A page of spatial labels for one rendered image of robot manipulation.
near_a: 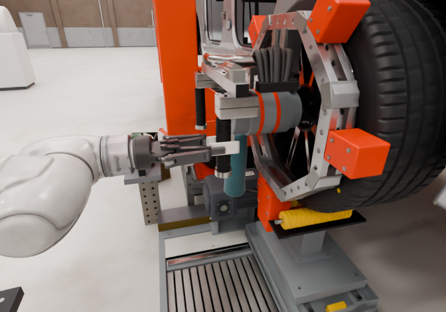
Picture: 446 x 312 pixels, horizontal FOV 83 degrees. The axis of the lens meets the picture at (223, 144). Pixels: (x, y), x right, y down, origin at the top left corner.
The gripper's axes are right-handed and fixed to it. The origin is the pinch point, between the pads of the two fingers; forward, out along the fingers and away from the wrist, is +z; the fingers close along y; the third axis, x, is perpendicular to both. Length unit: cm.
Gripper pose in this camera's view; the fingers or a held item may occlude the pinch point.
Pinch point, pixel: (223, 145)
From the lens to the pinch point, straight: 59.9
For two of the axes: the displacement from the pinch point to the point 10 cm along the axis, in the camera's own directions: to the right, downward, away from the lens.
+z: 9.7, -1.0, 2.2
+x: 0.0, -9.1, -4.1
